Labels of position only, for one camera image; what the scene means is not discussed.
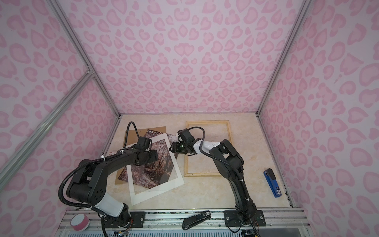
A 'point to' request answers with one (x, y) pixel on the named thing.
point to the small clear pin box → (111, 153)
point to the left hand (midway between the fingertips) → (154, 155)
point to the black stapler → (192, 220)
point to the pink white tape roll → (80, 221)
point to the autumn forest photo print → (148, 175)
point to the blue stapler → (272, 180)
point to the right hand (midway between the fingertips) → (173, 148)
